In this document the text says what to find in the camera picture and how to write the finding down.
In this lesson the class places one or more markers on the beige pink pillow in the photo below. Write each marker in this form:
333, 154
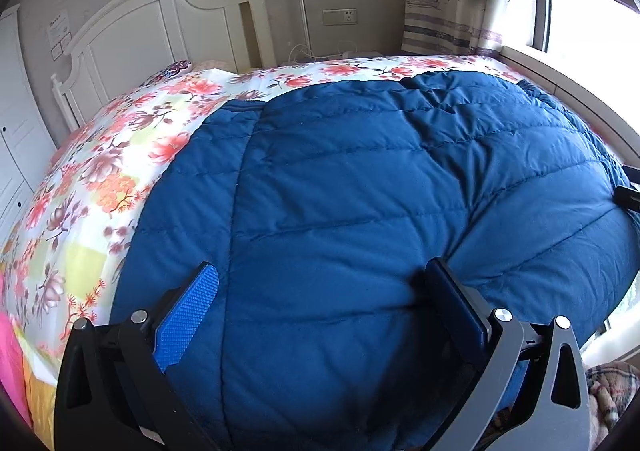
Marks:
210, 65

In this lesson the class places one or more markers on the white power strip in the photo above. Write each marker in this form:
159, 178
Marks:
360, 53

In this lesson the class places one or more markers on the plaid cloth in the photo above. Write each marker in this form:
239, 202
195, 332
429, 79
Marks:
610, 386

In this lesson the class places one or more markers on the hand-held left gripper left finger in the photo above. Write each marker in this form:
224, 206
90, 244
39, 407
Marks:
185, 316

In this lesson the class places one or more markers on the thin metal pole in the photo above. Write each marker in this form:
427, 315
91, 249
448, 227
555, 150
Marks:
301, 16

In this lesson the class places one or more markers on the patterned blue red pillow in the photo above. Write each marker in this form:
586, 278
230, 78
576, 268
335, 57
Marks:
172, 68

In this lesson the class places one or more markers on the wall socket plate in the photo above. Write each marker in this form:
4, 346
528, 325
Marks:
340, 16

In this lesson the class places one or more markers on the white wardrobe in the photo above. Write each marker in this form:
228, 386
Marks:
20, 131

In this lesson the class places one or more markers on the beige window sill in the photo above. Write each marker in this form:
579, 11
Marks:
575, 91

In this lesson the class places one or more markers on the floral printed blanket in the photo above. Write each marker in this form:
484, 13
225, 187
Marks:
100, 171

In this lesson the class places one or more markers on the pink cloth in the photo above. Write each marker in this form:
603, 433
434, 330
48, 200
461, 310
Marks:
10, 356

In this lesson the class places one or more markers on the paper wall label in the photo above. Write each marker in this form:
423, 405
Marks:
60, 36

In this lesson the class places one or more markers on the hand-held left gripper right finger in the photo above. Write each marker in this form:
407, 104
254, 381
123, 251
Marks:
455, 306

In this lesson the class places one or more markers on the blue quilted down jacket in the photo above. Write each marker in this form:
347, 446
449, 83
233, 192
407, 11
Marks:
350, 181

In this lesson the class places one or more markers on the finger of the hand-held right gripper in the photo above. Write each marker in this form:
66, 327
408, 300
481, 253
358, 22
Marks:
629, 198

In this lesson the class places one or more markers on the window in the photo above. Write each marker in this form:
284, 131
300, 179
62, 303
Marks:
585, 16

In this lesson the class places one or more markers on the white wooden bed headboard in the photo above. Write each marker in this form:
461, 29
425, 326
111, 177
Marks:
150, 31

